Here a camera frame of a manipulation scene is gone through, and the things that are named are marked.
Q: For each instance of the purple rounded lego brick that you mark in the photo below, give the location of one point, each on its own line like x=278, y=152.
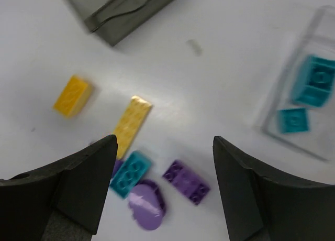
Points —
x=147, y=204

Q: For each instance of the long yellow lego plate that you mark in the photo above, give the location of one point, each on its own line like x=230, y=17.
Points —
x=130, y=123

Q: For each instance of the purple 2x4 lego brick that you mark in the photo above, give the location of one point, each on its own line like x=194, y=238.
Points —
x=186, y=181

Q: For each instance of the yellow 2x4 lego brick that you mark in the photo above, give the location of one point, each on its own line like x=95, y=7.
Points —
x=73, y=97

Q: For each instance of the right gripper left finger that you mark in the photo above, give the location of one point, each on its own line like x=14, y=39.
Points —
x=63, y=200

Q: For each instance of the purple sloped lego brick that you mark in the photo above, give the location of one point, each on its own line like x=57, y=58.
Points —
x=117, y=166

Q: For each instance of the dark grey transparent container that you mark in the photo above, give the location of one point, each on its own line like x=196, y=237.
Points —
x=114, y=20

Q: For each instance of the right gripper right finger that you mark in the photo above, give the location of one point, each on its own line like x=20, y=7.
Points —
x=261, y=202

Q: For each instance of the small teal lego brick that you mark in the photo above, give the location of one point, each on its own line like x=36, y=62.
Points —
x=293, y=120

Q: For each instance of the teal rounded lego brick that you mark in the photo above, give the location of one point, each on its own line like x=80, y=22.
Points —
x=314, y=82

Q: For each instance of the teal 2x4 lego brick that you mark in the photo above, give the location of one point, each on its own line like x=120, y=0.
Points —
x=130, y=173

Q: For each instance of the clear transparent container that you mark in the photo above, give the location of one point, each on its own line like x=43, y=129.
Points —
x=318, y=142

